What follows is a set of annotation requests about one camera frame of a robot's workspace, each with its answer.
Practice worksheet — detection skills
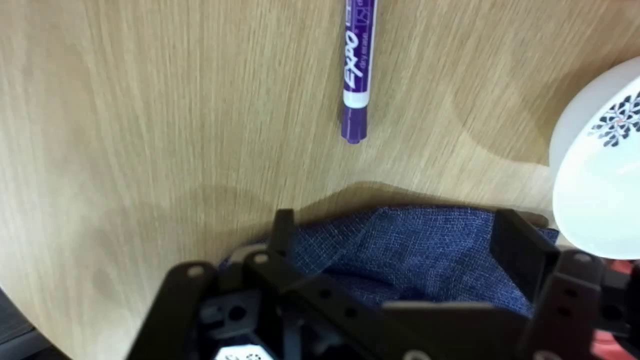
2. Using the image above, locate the purple dry erase marker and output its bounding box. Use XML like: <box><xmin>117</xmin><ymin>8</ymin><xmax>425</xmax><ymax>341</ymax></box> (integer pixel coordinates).
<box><xmin>341</xmin><ymin>0</ymin><xmax>379</xmax><ymax>146</ymax></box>

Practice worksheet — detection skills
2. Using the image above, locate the white bowl with black print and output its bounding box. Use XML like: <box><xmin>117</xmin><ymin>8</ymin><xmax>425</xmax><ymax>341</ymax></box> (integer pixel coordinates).
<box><xmin>548</xmin><ymin>57</ymin><xmax>640</xmax><ymax>261</ymax></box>

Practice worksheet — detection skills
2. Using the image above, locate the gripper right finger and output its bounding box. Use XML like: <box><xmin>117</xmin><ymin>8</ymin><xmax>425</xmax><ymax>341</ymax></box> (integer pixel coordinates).
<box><xmin>490</xmin><ymin>209</ymin><xmax>640</xmax><ymax>360</ymax></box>

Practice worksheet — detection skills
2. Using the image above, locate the red object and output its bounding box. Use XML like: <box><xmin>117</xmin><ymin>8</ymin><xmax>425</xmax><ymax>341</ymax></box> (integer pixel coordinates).
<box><xmin>590</xmin><ymin>259</ymin><xmax>640</xmax><ymax>360</ymax></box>

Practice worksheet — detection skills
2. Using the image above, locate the blue cloth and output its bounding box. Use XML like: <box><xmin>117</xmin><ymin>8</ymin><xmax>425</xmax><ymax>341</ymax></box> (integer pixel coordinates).
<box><xmin>219</xmin><ymin>205</ymin><xmax>561</xmax><ymax>319</ymax></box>

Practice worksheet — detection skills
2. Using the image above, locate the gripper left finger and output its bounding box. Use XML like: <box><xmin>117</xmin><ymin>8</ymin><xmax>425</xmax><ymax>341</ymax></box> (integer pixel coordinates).
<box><xmin>127</xmin><ymin>209</ymin><xmax>401</xmax><ymax>360</ymax></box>

